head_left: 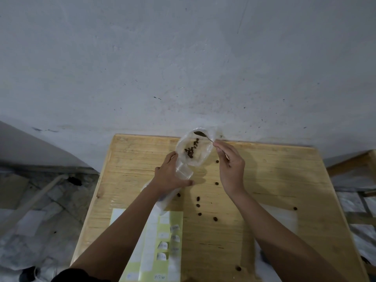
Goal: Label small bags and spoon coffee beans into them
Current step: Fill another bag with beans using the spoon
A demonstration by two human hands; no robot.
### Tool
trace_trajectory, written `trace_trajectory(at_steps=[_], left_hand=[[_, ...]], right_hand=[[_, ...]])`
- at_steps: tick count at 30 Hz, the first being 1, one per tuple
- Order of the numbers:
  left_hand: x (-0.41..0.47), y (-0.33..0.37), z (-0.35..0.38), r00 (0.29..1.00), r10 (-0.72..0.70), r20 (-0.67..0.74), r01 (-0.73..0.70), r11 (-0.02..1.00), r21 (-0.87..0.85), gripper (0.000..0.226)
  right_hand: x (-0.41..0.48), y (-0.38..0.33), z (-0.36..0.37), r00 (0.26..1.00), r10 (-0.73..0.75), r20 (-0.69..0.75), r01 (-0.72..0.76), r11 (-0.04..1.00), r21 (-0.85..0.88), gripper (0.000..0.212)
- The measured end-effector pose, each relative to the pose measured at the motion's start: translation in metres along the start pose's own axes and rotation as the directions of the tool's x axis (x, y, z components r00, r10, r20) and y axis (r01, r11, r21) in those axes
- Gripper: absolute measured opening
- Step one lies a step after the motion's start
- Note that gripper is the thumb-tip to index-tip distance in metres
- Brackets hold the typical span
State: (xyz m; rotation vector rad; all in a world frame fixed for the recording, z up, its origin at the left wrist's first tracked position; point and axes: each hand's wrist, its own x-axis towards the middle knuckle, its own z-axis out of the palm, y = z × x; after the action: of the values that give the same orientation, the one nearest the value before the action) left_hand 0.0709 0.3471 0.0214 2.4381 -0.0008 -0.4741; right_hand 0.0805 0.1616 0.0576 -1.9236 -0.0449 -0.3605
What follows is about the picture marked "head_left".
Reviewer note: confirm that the person's left hand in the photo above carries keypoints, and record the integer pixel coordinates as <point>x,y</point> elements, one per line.
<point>167,177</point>

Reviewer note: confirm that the person's right hand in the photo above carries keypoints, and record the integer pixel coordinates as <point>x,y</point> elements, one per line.
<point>233,173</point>

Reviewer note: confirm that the small translucent plastic bag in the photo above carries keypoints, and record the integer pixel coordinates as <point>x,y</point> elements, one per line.
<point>286,220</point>
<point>185,171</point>

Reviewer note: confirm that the large clear plastic bag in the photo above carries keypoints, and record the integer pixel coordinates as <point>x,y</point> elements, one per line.
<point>205,151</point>

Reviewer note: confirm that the metal spoon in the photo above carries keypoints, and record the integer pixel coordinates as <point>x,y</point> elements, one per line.
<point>199,133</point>

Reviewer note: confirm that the person's right forearm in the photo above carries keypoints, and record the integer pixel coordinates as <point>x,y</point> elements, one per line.
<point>285,240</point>

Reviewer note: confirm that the person's left forearm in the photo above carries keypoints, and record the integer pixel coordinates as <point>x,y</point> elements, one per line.
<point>123,234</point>

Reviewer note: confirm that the person's black shirt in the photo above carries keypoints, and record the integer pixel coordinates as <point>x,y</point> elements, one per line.
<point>76,276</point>

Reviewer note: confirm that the pale yellow label sheet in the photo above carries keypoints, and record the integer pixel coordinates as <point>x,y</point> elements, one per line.
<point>173,220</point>

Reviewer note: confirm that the dark floor debris lump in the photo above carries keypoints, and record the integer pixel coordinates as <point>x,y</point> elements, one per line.
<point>75,181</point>

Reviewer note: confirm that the light wooden side table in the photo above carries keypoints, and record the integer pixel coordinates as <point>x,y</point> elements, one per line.
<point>355,164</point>

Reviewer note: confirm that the white grey cabinet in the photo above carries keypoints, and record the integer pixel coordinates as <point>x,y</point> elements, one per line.
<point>35,149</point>

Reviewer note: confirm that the wooden stick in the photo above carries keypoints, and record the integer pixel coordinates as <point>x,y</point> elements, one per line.
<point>29,202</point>

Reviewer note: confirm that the small black floor object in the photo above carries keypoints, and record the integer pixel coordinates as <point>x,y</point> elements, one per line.
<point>28,275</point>
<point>365,259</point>

